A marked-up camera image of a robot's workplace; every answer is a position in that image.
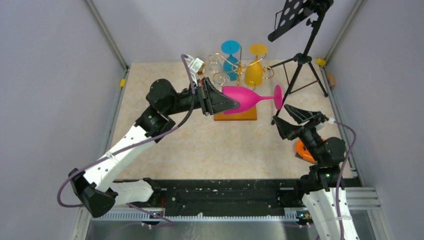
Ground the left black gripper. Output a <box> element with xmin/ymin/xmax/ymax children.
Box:
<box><xmin>164</xmin><ymin>76</ymin><xmax>240</xmax><ymax>116</ymax></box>

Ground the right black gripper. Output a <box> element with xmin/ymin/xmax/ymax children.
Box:
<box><xmin>272</xmin><ymin>104</ymin><xmax>323</xmax><ymax>163</ymax></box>

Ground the clear glass front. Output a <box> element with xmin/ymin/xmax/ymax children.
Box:
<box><xmin>212</xmin><ymin>72</ymin><xmax>230</xmax><ymax>92</ymax></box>

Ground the magenta wine glass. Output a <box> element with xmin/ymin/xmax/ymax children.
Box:
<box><xmin>222</xmin><ymin>84</ymin><xmax>283</xmax><ymax>115</ymax></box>

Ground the yellow wine glass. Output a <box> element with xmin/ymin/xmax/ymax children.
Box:
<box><xmin>244</xmin><ymin>43</ymin><xmax>268</xmax><ymax>88</ymax></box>

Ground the clear wine glass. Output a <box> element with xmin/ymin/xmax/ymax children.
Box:
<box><xmin>133</xmin><ymin>99</ymin><xmax>150</xmax><ymax>115</ymax></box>

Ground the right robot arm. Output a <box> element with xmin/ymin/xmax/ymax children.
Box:
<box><xmin>273</xmin><ymin>104</ymin><xmax>359</xmax><ymax>240</ymax></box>

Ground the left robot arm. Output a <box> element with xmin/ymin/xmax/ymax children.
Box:
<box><xmin>68</xmin><ymin>77</ymin><xmax>242</xmax><ymax>218</ymax></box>

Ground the blue wine glass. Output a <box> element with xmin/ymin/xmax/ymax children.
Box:
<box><xmin>221</xmin><ymin>40</ymin><xmax>241</xmax><ymax>81</ymax></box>

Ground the orange tape dispenser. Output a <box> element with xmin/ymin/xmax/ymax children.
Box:
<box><xmin>294</xmin><ymin>140</ymin><xmax>319</xmax><ymax>165</ymax></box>

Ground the colourful toy car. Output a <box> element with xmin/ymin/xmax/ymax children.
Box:
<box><xmin>197</xmin><ymin>67</ymin><xmax>206</xmax><ymax>75</ymax></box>

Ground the clear hanging glass back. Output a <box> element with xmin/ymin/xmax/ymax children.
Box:
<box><xmin>206</xmin><ymin>54</ymin><xmax>222</xmax><ymax>75</ymax></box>

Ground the yellow corner clamp right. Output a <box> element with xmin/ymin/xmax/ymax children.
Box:
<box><xmin>316</xmin><ymin>58</ymin><xmax>327</xmax><ymax>68</ymax></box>

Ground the black music stand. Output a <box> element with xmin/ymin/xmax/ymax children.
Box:
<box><xmin>267</xmin><ymin>0</ymin><xmax>334</xmax><ymax>126</ymax></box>

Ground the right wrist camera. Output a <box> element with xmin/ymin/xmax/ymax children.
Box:
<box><xmin>315</xmin><ymin>117</ymin><xmax>336</xmax><ymax>131</ymax></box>

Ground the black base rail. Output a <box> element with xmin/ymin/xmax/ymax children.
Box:
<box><xmin>130</xmin><ymin>178</ymin><xmax>304</xmax><ymax>217</ymax></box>

